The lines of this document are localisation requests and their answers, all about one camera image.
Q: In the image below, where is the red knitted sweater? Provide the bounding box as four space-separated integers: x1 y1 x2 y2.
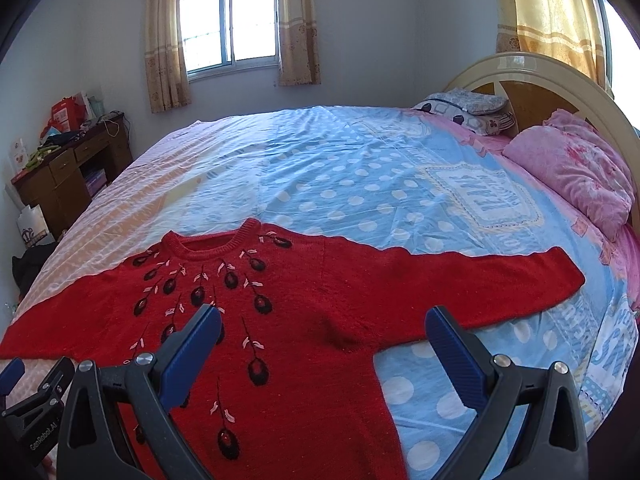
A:
1 219 585 479

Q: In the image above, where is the white paper bag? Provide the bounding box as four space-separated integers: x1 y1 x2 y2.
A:
16 205 50 248

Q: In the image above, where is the brown wooden desk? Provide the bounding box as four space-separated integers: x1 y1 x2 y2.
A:
12 112 134 238

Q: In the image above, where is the blue pink polka-dot bedsheet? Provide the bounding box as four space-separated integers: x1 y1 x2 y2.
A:
11 106 639 479

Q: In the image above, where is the pink floral pillow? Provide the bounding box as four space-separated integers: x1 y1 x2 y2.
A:
503 108 636 242

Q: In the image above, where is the grey patterned pillow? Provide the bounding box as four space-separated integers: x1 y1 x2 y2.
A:
413 88 516 136

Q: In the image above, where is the red gift bag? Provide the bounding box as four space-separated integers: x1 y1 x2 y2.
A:
50 96 86 133

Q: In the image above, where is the left beige curtain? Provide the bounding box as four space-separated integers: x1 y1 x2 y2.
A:
144 0 191 114

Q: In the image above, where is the beige curtain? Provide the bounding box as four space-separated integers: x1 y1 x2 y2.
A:
278 0 321 87
144 0 191 114

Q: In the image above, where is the cream wooden headboard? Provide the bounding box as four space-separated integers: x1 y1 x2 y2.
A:
444 51 640 233

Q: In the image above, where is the right beige curtain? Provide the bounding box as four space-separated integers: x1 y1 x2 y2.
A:
278 0 321 87

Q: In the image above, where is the side window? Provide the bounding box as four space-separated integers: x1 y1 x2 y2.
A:
597 0 640 133

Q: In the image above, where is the far window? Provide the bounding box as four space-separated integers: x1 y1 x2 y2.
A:
180 0 279 80

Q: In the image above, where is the yellow side curtain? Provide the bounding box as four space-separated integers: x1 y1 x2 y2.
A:
496 0 608 89

